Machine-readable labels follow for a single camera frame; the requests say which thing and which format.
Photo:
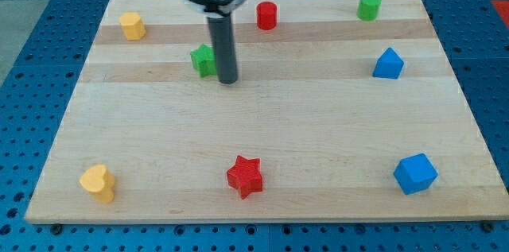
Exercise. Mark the blue cube block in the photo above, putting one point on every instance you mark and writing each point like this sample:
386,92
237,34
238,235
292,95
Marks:
415,173

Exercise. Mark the red cylinder block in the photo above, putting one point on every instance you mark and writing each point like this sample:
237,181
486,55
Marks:
267,15

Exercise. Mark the green cylinder block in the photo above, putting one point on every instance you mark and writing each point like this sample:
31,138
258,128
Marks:
368,9

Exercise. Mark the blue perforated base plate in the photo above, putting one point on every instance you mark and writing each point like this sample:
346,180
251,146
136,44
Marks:
39,85

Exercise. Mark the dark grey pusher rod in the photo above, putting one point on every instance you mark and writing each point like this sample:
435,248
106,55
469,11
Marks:
223,44

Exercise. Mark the red star block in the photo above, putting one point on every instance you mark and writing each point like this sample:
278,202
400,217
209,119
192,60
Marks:
245,176

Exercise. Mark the blue triangular prism block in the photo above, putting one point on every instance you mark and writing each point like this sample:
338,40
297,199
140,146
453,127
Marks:
389,65

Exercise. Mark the yellow heart block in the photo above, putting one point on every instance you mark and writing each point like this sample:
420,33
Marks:
99,183

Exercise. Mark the green star block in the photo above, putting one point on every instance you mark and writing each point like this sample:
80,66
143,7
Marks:
203,60

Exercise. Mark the light wooden board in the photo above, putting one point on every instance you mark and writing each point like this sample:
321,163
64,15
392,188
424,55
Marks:
328,133

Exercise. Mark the yellow hexagon block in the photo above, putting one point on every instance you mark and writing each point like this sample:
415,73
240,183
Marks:
132,26

